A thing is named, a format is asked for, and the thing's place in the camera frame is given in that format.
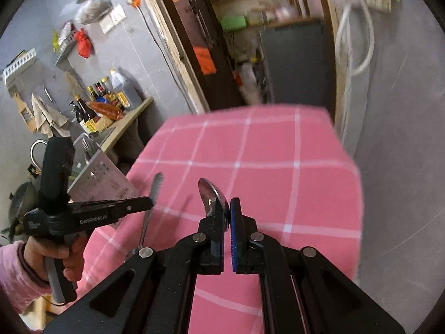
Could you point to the plastic jug with yellow label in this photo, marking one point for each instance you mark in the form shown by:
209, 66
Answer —
121, 87

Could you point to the green package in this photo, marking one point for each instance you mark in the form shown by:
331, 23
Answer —
233, 22

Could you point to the red plastic bag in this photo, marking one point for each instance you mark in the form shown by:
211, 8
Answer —
84, 45

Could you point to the large silver spoon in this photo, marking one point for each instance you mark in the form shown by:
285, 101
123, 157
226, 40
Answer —
208, 195

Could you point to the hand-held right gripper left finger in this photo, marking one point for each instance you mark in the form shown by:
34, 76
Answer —
216, 247

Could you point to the wooden shelf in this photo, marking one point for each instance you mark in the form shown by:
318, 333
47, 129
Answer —
128, 114

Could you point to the orange plug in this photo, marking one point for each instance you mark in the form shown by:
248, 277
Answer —
135, 1

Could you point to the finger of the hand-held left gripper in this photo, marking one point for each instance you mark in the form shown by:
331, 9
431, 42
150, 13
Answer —
135, 206

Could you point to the dark soy sauce bottle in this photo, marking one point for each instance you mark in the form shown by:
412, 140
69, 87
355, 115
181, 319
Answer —
82, 113

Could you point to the white plastic bag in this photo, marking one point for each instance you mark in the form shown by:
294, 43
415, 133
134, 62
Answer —
250, 80

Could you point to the black panel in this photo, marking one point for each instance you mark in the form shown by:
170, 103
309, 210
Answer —
295, 66

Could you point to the white wall rack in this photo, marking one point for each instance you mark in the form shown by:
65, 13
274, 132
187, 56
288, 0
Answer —
19, 64

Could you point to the perforated plastic utensil holder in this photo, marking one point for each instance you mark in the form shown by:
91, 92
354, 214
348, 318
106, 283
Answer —
104, 177

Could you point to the clear plastic bag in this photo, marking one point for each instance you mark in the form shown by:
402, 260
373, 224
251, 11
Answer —
92, 7

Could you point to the white wall socket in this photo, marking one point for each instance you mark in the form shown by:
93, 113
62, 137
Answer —
113, 19

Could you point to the red snack packet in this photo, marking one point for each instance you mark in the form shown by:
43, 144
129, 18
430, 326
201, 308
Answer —
106, 109

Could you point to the pink checkered tablecloth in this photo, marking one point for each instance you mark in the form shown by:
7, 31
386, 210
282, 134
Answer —
278, 181

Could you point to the person's left forearm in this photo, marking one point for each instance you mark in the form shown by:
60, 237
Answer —
17, 278

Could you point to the pale wooden door frame post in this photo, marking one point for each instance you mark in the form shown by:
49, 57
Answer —
172, 45

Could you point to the person's left hand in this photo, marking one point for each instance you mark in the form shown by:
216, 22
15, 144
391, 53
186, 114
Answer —
74, 257

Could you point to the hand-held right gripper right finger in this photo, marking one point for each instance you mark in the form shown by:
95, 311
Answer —
236, 236

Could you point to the group of sauce bottles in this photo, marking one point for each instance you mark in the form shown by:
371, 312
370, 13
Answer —
99, 90

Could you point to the dark door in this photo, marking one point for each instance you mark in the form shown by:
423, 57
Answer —
194, 24

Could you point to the silver table knife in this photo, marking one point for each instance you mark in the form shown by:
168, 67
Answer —
156, 186

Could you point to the dark wok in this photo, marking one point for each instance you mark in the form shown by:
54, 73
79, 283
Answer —
21, 198

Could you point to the curved metal faucet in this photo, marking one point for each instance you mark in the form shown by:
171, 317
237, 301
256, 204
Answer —
32, 153

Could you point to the beige hanging rag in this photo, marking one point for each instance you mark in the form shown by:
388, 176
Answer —
45, 114

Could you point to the grey wall basket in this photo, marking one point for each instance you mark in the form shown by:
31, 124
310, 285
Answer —
64, 50

